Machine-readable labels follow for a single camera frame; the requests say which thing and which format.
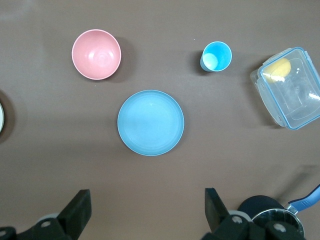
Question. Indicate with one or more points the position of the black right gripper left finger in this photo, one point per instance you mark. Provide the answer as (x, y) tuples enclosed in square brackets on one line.
[(75, 212)]

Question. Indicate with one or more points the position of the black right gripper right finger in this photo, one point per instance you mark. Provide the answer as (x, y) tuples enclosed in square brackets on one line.
[(215, 210)]

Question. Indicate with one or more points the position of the blue shallow bowl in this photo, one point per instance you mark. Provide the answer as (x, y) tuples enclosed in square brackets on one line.
[(150, 123)]

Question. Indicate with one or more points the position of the beige shallow bowl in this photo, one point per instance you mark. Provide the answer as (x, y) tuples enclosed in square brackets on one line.
[(1, 115)]

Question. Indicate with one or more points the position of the clear blue-sealed plastic container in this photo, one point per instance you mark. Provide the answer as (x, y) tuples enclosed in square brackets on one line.
[(292, 92)]

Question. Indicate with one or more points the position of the blue plastic cup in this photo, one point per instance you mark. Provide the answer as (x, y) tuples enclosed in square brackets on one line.
[(217, 56)]

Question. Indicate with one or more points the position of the yellow round fruit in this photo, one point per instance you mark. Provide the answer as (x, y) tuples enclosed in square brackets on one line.
[(278, 68)]

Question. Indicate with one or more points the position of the pink deep bowl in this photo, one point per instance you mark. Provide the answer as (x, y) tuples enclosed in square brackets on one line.
[(96, 55)]

